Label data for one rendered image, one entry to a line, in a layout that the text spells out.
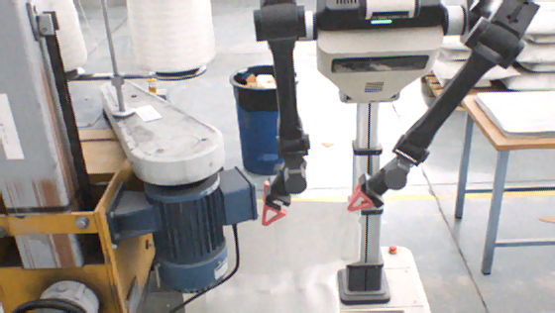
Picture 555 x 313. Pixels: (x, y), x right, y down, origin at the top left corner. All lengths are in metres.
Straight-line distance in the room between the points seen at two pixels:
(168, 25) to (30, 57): 0.27
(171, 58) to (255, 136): 2.68
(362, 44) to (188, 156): 0.85
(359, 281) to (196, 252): 1.32
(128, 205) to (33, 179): 0.19
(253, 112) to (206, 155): 2.65
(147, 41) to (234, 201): 0.36
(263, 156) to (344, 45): 2.18
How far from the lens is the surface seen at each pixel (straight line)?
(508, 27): 1.32
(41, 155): 1.07
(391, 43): 1.77
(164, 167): 1.06
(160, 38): 1.14
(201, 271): 1.21
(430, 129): 1.46
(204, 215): 1.14
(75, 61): 1.25
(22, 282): 1.24
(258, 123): 3.73
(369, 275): 2.40
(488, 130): 2.83
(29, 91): 1.03
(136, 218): 1.17
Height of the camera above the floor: 1.88
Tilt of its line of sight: 27 degrees down
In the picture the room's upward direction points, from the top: 2 degrees counter-clockwise
